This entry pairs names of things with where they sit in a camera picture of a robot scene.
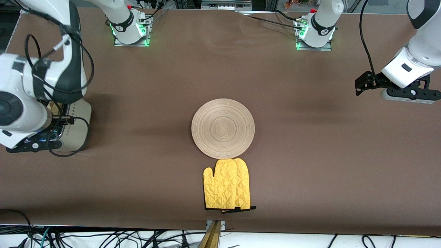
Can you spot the round wooden plate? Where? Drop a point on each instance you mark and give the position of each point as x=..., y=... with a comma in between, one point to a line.
x=224, y=129

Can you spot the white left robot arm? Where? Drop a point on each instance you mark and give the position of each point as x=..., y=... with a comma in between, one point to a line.
x=427, y=34

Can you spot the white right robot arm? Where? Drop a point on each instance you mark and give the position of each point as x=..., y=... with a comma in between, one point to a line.
x=20, y=79

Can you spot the cream and chrome toaster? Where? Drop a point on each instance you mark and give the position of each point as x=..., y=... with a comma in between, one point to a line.
x=79, y=120

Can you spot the yellow quilted oven mitt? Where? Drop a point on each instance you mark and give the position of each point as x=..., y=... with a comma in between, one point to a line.
x=244, y=186
x=220, y=186

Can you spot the white power strip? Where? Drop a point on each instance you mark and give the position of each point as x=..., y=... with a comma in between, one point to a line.
x=148, y=4

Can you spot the brass coloured metal bar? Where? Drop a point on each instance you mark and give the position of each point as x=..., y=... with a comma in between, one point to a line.
x=213, y=237

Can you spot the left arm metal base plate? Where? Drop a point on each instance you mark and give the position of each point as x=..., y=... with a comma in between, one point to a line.
x=313, y=49

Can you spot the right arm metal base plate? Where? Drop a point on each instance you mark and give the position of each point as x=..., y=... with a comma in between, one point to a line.
x=131, y=44

